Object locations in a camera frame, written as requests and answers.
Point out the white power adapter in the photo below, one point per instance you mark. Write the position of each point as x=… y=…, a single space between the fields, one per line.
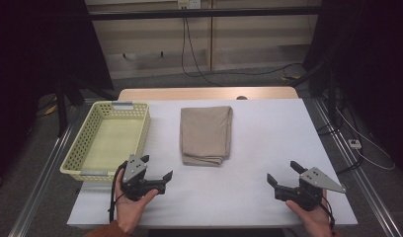
x=354 y=143

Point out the person's right hand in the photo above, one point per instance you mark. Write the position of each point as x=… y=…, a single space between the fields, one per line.
x=314 y=220

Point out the black curtain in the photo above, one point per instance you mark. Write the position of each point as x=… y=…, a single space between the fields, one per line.
x=370 y=59
x=35 y=65

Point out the beige cloth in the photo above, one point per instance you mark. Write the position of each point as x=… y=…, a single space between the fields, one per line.
x=205 y=135

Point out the pale yellow plastic basket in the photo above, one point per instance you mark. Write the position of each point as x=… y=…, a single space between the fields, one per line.
x=107 y=141

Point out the dark round table grommet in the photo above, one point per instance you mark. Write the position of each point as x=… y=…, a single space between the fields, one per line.
x=241 y=97

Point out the black horizontal metal bar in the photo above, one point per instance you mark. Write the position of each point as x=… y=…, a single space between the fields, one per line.
x=202 y=13

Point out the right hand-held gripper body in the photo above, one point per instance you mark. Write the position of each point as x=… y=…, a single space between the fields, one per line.
x=308 y=192

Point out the person's left hand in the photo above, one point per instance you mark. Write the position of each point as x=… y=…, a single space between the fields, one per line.
x=130 y=210

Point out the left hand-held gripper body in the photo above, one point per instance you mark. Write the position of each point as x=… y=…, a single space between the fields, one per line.
x=134 y=171

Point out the white wall socket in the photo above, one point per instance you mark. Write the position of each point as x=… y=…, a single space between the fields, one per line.
x=189 y=3

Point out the black metal stand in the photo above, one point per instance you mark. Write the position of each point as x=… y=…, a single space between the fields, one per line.
x=62 y=105

